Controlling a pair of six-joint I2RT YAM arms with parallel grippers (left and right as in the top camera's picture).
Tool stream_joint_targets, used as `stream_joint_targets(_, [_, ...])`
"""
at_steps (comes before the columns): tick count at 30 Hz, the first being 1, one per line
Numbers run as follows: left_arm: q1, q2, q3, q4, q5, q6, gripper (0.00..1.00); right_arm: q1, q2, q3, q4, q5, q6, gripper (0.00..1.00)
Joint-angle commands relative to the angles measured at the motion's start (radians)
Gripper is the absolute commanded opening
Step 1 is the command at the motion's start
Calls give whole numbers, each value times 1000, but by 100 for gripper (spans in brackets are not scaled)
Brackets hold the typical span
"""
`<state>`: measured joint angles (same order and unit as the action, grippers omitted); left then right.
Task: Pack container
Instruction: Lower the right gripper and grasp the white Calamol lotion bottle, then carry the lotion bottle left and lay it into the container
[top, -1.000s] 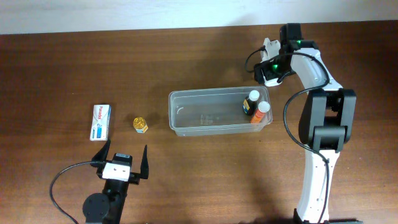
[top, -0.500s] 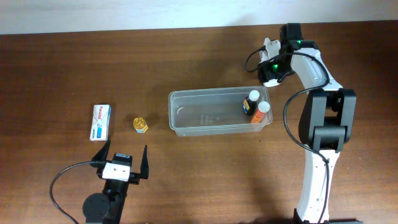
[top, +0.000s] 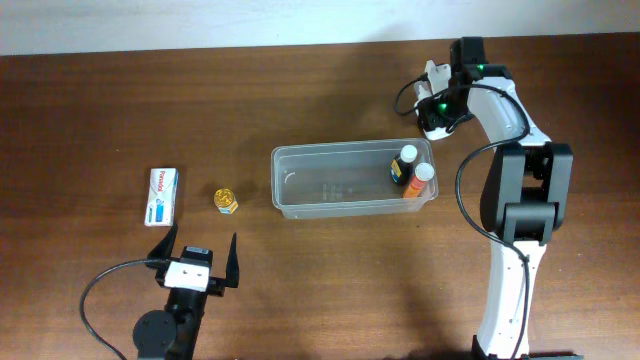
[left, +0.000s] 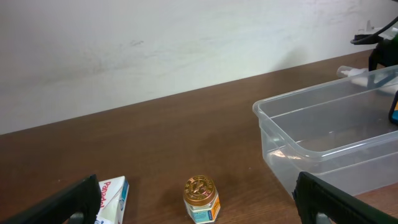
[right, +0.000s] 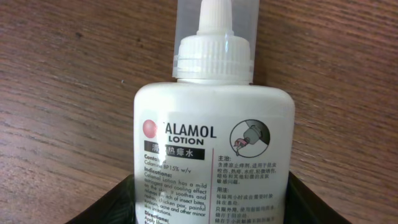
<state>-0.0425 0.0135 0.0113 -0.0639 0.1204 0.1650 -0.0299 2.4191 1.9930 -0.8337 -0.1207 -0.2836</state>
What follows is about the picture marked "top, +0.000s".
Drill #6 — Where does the small gold lid jar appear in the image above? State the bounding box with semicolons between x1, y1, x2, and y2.
214;188;238;214

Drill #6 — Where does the white Panadol medicine box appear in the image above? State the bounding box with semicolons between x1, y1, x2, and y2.
144;168;179;227

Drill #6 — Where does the clear plastic container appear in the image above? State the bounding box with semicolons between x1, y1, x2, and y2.
271;138;439;219

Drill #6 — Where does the dark bottle white cap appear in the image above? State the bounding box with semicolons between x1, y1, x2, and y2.
390;145;418;186

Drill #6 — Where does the white spray bottle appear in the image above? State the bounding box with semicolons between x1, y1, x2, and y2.
414;81;454;141

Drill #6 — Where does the left black camera cable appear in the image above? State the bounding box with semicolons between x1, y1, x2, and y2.
79;258;169;360

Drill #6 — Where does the black camera cable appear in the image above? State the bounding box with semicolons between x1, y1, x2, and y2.
79;258;169;360
393;74;532;360

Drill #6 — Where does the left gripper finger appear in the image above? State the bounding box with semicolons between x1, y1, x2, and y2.
225;233;240;288
146;223;178;266

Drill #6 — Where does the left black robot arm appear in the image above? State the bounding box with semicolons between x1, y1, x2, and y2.
132;224;240;360

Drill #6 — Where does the right black camera cable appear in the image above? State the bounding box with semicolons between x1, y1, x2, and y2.
393;74;532;360

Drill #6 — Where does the orange tube white cap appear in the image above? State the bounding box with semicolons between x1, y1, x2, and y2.
403;162;435;199

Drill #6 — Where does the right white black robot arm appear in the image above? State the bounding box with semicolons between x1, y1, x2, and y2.
414;37;573;359

